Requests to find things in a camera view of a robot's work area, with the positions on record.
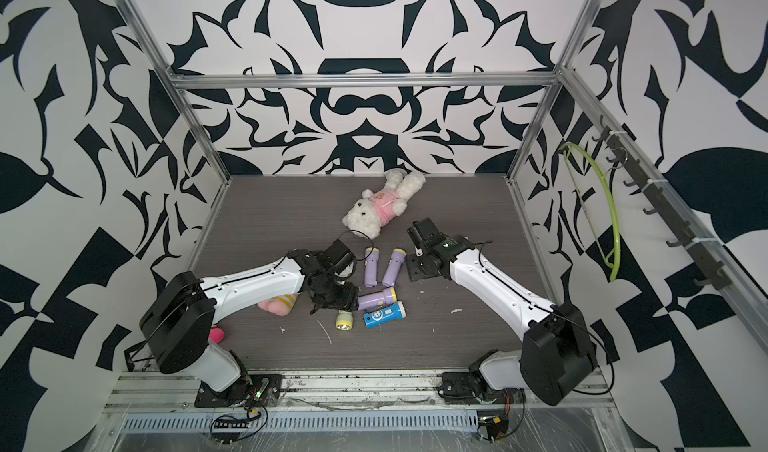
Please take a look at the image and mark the green flashlight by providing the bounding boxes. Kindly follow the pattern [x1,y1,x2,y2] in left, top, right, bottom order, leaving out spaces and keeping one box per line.
[335,310,354,331]

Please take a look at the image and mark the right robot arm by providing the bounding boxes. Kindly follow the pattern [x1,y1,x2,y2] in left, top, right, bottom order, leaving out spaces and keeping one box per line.
[406,218,598,406]

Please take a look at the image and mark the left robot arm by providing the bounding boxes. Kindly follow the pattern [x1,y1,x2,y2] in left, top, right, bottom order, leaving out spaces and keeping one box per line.
[139,239,359,393]

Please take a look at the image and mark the purple flashlight right upright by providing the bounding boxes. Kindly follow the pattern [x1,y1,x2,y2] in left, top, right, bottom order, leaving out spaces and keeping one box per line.
[382,247,407,287]

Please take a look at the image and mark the purple flashlight upright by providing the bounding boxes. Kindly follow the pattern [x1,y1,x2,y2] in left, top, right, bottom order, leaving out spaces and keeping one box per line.
[382,247,407,287]
[364,247,380,288]

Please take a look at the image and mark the blue flashlight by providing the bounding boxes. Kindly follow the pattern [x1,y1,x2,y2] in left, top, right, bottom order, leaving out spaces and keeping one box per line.
[364,301,406,329]

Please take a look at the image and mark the purple flashlight lying sideways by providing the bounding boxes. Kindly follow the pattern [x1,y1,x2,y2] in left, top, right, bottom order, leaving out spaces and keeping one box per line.
[358,287,397,311]

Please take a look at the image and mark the purple flashlight left upright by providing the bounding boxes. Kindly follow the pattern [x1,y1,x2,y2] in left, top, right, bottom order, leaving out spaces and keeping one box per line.
[364,247,380,288]

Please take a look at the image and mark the pink striped plush pig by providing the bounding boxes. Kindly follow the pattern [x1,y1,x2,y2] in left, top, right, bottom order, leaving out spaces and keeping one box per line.
[258,293,299,316]

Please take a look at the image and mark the white teddy bear pink shirt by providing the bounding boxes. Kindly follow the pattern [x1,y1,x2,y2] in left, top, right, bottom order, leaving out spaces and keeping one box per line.
[341,169,426,239]

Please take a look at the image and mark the panda plush pink striped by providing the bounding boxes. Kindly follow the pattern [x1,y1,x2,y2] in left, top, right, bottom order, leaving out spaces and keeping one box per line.
[209,327,225,344]

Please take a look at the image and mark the black hook rack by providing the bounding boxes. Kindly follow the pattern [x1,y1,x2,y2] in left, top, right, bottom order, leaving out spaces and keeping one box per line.
[594,118,734,291]

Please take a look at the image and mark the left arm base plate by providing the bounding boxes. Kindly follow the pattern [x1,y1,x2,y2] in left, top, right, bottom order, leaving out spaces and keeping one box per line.
[194,374,284,409]

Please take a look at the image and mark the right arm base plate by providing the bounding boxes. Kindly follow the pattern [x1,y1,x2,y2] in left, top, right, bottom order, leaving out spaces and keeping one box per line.
[436,372,526,405]

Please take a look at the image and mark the black connector right cable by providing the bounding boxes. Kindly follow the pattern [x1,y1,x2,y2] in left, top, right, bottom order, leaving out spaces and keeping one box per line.
[477,414,511,442]

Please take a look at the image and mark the black connector cable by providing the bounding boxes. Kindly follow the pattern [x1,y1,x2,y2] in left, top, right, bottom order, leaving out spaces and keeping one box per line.
[209,414,253,444]
[477,414,511,442]

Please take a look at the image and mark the black connector left cable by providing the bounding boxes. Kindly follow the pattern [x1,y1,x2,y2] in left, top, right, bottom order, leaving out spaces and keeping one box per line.
[209,414,253,444]

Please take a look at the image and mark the green hoop on wall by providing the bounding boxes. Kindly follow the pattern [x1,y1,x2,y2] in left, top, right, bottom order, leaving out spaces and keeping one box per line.
[559,141,622,282]

